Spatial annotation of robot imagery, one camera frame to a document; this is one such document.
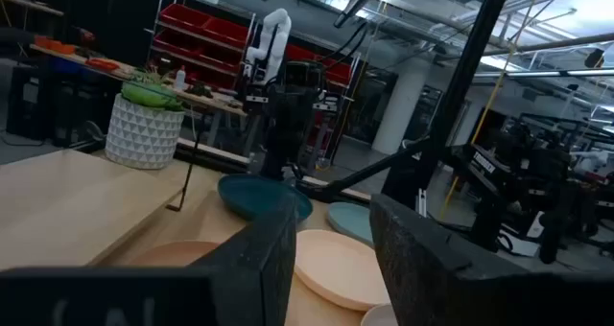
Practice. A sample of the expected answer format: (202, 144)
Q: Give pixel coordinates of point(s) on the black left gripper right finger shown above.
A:
(432, 278)

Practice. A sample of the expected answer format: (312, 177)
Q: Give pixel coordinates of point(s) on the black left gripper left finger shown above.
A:
(249, 278)

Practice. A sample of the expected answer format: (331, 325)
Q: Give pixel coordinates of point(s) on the orange plate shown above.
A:
(172, 254)

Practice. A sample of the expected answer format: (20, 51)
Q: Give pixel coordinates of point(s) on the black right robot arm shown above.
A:
(288, 124)

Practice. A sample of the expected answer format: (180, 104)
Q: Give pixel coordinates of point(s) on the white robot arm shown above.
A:
(278, 33)

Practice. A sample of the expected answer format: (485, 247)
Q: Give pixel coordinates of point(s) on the light wooden shelf board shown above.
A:
(72, 206)

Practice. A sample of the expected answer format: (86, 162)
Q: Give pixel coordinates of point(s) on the grey plate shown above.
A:
(381, 317)

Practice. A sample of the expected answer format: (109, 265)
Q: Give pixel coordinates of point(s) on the dark teal plate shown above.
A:
(254, 196)

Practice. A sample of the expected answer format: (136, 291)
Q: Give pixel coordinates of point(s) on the cream plate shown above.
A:
(336, 268)

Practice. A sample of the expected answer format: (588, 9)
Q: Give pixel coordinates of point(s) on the light blue plate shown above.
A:
(352, 220)

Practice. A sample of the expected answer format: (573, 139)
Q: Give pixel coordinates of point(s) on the black robot workstation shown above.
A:
(527, 182)

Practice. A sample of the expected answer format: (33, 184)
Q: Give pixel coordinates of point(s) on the white building column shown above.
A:
(400, 105)

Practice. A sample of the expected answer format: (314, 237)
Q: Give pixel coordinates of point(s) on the white patterned planter pot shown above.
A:
(141, 134)

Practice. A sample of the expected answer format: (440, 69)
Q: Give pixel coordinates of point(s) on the wooden workbench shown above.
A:
(216, 100)

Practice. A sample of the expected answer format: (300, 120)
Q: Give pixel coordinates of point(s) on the green plant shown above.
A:
(148, 93)

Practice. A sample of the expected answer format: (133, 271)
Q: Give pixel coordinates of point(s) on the small clear bottle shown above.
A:
(180, 79)

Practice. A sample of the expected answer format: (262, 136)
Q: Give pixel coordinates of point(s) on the red storage bin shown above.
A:
(338, 72)
(175, 42)
(184, 16)
(225, 31)

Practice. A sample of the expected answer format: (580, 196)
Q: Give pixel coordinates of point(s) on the ceiling light tube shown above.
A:
(542, 73)

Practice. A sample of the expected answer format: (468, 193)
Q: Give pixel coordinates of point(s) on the flat orange dish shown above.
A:
(102, 64)

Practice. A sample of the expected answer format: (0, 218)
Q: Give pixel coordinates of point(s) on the ceiling pipe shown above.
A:
(551, 44)

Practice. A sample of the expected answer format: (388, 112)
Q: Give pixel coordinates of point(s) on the metal storage rack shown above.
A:
(158, 19)

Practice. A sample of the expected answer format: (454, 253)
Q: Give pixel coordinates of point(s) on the orange bowl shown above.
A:
(55, 45)

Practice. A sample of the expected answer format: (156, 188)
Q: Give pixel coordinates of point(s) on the black frame brace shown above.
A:
(364, 172)

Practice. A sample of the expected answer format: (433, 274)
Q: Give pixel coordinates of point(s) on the black frame post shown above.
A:
(460, 76)

